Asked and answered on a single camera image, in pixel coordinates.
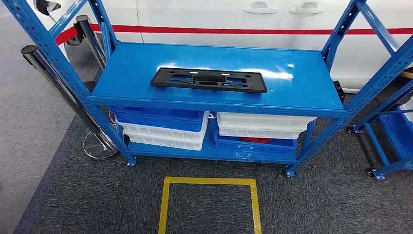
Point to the blue metal shelf rack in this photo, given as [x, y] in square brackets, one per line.
[129, 71]

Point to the red item in crate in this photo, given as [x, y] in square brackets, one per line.
[255, 140]

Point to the black plastic plate frame part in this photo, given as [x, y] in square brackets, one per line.
[161, 80]

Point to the chrome stanchion post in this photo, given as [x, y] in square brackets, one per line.
[51, 84]
[92, 42]

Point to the blue wheeled shelf rack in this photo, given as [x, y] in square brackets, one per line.
[375, 142]

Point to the blue plastic crate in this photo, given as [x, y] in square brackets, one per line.
[155, 121]
[251, 149]

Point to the white car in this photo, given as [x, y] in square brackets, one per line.
[209, 16]

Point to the black ribbed plastic object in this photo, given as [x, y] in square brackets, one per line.
[338, 92]

